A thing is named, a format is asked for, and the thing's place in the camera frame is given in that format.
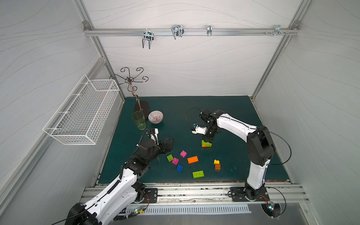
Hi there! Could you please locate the white wire basket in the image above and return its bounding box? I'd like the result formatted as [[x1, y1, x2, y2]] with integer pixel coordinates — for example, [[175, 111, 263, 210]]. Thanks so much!
[[43, 75, 120, 145]]

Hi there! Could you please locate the blue brick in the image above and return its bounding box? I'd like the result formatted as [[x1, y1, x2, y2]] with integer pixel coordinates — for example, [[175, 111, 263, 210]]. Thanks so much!
[[176, 165, 183, 172]]

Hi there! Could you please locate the green plastic cup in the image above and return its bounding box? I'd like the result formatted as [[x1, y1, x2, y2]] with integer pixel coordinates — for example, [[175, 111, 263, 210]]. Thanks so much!
[[131, 111, 146, 130]]

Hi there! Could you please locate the metal hook three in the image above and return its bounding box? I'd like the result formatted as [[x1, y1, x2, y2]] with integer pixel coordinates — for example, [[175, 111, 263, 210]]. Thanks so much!
[[207, 25, 212, 37]]

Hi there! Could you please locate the metal hook two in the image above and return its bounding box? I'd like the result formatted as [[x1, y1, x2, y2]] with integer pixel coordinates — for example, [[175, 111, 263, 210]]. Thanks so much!
[[171, 25, 184, 39]]

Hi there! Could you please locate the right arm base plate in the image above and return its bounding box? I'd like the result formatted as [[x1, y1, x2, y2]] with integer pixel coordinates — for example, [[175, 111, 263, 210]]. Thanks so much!
[[227, 187, 270, 202]]

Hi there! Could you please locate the metal hook four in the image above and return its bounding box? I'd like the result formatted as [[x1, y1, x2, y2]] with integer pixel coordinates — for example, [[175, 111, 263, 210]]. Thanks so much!
[[265, 25, 290, 37]]

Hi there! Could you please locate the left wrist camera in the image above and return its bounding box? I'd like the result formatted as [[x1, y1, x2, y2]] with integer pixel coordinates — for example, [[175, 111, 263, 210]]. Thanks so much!
[[150, 128, 158, 144]]

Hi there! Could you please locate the metal hook stand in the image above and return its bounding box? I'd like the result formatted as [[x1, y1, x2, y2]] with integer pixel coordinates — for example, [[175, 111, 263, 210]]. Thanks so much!
[[109, 67, 150, 119]]

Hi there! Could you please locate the aluminium cross bar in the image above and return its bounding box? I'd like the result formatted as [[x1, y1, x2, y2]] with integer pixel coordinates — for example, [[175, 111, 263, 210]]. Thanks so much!
[[84, 27, 301, 37]]

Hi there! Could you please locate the striped ceramic bowl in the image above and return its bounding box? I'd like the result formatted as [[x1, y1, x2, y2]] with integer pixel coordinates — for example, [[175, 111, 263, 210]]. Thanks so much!
[[148, 111, 164, 124]]

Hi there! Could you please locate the wide lime green brick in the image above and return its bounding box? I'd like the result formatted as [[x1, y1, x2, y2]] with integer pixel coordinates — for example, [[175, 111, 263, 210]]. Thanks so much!
[[192, 170, 204, 179]]

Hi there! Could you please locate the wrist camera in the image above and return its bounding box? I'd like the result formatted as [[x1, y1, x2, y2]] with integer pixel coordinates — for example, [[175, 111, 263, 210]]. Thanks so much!
[[191, 124, 208, 135], [150, 128, 158, 144]]

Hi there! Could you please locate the magenta brick lower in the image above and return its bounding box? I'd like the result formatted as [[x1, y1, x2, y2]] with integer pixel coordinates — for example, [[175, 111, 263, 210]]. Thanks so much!
[[172, 158, 179, 165]]

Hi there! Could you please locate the magenta brick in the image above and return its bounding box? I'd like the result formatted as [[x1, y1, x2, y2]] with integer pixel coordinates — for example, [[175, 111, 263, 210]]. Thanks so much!
[[180, 151, 187, 158], [172, 158, 179, 165]]

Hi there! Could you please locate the small green brick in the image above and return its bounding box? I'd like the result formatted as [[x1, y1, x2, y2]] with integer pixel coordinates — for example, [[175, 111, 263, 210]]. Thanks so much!
[[167, 154, 173, 162]]

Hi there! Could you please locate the orange 2x3 brick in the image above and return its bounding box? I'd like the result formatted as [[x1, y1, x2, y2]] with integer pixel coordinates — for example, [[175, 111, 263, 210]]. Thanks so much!
[[187, 156, 199, 164]]

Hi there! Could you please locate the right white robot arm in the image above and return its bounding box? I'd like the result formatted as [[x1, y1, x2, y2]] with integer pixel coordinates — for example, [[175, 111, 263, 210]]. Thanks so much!
[[191, 109, 276, 202]]

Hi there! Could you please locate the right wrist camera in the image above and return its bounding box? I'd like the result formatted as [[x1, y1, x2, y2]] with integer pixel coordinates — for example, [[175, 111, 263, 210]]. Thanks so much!
[[191, 124, 208, 135]]

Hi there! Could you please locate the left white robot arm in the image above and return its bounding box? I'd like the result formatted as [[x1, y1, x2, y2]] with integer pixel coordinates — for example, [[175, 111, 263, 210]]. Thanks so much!
[[65, 138, 174, 225]]

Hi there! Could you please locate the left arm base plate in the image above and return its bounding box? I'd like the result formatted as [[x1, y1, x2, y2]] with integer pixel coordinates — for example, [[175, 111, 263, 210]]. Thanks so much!
[[140, 188, 158, 204]]

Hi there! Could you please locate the metal hook one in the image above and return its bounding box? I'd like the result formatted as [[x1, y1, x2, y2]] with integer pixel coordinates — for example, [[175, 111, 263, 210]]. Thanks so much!
[[142, 31, 154, 49]]

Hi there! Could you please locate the long lime green brick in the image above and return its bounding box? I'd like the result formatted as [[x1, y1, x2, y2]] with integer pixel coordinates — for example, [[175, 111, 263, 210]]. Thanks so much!
[[202, 140, 212, 145]]

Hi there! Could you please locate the magenta brick upper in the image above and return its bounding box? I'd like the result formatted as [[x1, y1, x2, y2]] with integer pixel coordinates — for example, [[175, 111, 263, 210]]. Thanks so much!
[[180, 151, 187, 158]]

